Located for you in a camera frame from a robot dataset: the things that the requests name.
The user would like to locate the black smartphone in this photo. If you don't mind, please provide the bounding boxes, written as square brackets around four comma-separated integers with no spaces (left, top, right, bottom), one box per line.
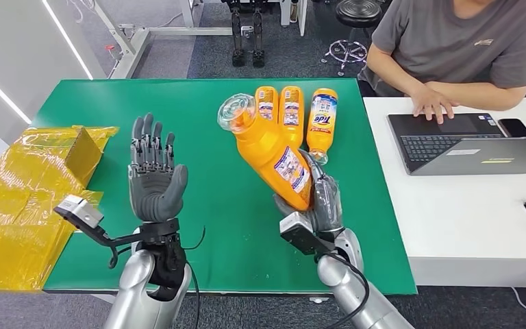
[497,118,526,138]

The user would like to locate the yellow wrapped cardboard box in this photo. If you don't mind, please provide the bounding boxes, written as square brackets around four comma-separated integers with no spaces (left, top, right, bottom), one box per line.
[0,125,120,291]

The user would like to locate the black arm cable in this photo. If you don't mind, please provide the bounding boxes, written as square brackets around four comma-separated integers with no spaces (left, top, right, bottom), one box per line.
[181,226,207,329]
[321,253,371,329]

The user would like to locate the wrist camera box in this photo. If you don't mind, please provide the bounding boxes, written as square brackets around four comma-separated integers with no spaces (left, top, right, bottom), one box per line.
[53,194,106,232]
[279,211,334,256]

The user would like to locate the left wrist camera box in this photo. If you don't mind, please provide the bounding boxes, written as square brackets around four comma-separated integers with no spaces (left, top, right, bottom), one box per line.
[53,194,106,232]

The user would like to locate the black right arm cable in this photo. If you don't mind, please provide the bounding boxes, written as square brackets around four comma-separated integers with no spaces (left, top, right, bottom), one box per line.
[321,253,371,329]

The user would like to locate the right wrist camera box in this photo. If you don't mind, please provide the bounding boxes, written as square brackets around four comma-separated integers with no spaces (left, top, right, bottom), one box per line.
[279,211,334,256]

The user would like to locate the white gantry frame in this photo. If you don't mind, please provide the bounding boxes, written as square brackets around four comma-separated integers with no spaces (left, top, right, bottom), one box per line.
[90,0,234,80]

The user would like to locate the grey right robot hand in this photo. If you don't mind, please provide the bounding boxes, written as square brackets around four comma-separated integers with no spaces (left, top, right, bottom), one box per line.
[273,149,346,240]

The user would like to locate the orange detergent bottle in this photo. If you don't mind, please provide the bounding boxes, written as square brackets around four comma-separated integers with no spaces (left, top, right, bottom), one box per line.
[217,93,314,212]
[305,87,339,165]
[254,86,279,123]
[279,86,305,149]

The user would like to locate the white desk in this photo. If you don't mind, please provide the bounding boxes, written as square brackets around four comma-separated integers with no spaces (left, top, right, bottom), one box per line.
[362,96,526,288]

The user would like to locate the person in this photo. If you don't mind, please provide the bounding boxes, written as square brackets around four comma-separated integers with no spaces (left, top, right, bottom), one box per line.
[357,0,526,124]

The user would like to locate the black round stool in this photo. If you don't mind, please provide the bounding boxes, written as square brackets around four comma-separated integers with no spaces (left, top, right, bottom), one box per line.
[321,0,382,77]

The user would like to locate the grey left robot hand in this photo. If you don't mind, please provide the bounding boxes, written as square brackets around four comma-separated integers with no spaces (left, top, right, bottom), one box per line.
[127,112,190,224]

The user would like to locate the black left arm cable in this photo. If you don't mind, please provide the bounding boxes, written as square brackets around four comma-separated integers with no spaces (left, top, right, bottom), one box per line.
[181,226,207,329]

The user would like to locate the dark grey laptop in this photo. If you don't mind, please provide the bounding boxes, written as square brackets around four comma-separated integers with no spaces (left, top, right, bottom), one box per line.
[386,112,526,177]

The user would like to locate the white light strip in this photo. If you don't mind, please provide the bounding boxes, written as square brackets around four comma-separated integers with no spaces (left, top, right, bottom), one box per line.
[0,59,32,125]

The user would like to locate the person's right hand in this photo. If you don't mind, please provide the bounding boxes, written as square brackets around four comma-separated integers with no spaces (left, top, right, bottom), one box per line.
[409,86,459,125]

